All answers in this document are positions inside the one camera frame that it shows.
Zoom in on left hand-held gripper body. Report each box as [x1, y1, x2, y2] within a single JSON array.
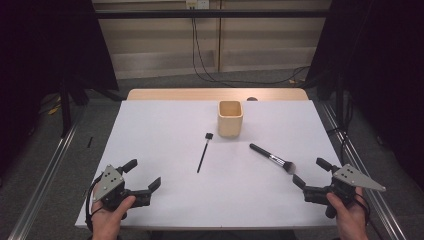
[[92, 164, 135, 213]]

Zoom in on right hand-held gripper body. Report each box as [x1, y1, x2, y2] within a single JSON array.
[[325, 163, 387, 220]]

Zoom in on large black powder brush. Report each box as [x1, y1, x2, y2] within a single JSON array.
[[249, 143, 297, 175]]

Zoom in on thin black makeup brush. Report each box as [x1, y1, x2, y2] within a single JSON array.
[[196, 132, 214, 174]]

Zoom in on beige square ceramic cup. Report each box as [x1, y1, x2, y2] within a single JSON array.
[[217, 100, 244, 139]]

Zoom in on person's left hand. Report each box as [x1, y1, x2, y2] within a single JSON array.
[[90, 194, 137, 240]]

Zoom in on person's right hand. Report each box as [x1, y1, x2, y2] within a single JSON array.
[[326, 187, 370, 240]]

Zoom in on black metal stand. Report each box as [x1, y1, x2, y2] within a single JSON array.
[[58, 74, 91, 138]]

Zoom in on black curtain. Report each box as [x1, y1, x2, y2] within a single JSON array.
[[304, 0, 424, 189], [0, 0, 120, 176]]

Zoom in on black horizontal bar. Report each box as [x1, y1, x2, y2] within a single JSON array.
[[94, 9, 331, 20]]

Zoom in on metal floor rail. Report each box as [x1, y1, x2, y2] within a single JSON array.
[[319, 100, 407, 240], [7, 105, 88, 240]]

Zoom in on black cable loop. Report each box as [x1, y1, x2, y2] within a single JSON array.
[[353, 192, 372, 226], [85, 174, 103, 233]]

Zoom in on black wall cable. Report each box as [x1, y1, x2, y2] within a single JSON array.
[[192, 8, 313, 86], [190, 8, 313, 86]]

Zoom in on white wall socket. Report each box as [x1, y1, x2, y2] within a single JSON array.
[[185, 0, 210, 10]]

